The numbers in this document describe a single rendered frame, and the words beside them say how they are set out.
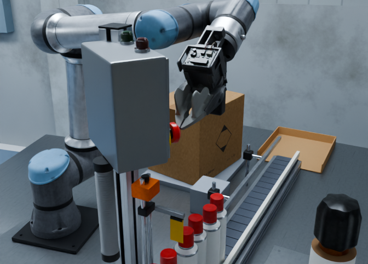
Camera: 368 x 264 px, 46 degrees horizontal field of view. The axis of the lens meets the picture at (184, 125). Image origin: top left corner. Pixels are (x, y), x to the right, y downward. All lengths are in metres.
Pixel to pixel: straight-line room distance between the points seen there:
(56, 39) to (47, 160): 0.38
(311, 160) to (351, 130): 1.36
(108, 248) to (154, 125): 0.27
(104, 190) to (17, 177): 1.00
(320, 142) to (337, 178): 0.33
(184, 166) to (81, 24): 0.71
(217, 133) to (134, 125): 0.87
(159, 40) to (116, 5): 2.44
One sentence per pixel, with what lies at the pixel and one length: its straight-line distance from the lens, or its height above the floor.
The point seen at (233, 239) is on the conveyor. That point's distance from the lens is 1.26.
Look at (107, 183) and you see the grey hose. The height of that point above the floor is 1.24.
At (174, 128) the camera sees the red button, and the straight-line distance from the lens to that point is 0.76.
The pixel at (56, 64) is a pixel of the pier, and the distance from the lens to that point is 3.44.
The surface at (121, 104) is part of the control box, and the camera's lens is 0.68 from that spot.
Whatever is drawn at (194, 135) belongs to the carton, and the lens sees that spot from 1.47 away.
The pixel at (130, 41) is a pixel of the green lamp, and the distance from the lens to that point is 0.78.
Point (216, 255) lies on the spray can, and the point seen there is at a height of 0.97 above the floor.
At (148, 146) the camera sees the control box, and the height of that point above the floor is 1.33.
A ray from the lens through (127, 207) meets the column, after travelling 0.95.
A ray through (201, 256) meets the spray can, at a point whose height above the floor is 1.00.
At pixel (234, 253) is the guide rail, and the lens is 1.16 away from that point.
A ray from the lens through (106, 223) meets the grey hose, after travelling 0.83.
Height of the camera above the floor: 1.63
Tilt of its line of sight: 22 degrees down
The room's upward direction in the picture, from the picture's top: straight up
